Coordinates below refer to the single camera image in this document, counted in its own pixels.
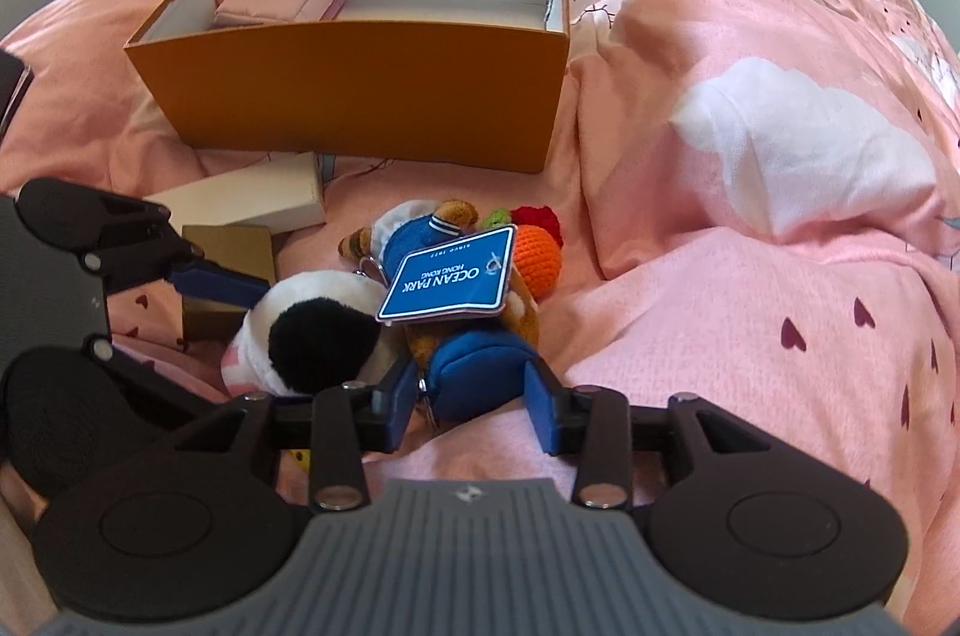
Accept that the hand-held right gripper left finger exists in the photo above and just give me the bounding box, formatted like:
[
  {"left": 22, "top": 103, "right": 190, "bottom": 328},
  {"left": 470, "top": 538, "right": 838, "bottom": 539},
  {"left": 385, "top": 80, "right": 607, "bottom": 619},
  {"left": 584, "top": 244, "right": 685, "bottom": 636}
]
[{"left": 150, "top": 357, "right": 418, "bottom": 511}]

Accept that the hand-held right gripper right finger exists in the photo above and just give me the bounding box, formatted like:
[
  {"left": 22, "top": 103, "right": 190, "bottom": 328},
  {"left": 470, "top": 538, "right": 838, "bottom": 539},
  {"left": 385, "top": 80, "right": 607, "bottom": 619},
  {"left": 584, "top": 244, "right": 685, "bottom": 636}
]
[{"left": 525, "top": 358, "right": 788, "bottom": 509}]

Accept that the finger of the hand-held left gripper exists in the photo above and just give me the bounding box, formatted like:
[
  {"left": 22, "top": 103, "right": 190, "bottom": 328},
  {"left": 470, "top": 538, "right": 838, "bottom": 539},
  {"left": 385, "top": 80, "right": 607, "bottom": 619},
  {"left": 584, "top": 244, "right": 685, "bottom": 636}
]
[
  {"left": 84, "top": 338, "right": 250, "bottom": 418},
  {"left": 81, "top": 226, "right": 271, "bottom": 308}
]

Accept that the gold glitter box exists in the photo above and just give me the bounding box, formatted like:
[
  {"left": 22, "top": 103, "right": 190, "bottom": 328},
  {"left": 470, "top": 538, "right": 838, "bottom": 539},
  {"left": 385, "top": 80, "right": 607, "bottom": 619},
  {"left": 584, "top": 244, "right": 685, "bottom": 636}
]
[{"left": 180, "top": 223, "right": 275, "bottom": 344}]

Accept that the blue zipper pouch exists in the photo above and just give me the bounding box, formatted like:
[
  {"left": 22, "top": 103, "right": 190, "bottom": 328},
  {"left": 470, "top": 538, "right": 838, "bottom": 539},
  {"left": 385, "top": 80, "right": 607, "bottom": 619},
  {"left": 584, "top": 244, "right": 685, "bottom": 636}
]
[{"left": 426, "top": 332, "right": 542, "bottom": 425}]

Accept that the orange cardboard box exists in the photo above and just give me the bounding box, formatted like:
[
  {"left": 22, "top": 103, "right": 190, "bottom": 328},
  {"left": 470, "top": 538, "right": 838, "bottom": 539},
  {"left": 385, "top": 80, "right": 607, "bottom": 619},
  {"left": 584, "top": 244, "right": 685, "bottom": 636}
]
[{"left": 124, "top": 0, "right": 571, "bottom": 176}]

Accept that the long white box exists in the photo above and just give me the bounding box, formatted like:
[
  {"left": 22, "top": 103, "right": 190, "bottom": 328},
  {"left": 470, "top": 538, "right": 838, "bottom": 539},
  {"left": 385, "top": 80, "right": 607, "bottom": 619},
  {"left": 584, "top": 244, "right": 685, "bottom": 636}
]
[{"left": 142, "top": 152, "right": 328, "bottom": 233}]

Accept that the panda plush toy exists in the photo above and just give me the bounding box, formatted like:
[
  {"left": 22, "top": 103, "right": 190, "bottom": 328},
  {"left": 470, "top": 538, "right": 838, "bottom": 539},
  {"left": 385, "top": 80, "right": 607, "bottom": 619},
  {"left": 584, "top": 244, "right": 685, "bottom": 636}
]
[{"left": 221, "top": 271, "right": 411, "bottom": 398}]

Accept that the blue hang tag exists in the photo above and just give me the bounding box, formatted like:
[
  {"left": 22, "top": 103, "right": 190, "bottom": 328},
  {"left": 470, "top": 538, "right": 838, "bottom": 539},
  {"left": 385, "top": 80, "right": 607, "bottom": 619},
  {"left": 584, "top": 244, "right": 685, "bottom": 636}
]
[{"left": 375, "top": 225, "right": 520, "bottom": 324}]

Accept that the orange crochet toy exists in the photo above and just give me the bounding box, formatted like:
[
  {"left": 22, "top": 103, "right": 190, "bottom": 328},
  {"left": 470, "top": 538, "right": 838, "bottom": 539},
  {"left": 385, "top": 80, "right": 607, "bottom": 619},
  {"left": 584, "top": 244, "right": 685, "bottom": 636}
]
[{"left": 480, "top": 203, "right": 565, "bottom": 301}]

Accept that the brown plush in blue outfit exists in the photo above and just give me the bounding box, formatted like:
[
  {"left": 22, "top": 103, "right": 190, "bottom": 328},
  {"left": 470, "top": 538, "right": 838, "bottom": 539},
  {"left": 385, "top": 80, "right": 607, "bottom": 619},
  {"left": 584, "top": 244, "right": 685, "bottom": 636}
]
[{"left": 337, "top": 199, "right": 545, "bottom": 361}]

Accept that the smartphone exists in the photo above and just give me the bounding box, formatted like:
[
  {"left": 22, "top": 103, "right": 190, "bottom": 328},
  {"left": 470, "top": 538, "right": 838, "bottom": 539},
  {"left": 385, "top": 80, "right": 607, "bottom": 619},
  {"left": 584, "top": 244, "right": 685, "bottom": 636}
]
[{"left": 0, "top": 49, "right": 35, "bottom": 136}]

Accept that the pink printed blanket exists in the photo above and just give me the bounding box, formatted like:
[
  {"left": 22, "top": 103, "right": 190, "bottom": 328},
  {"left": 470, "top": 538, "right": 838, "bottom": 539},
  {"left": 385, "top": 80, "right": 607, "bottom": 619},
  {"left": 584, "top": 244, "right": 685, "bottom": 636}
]
[{"left": 0, "top": 0, "right": 960, "bottom": 636}]

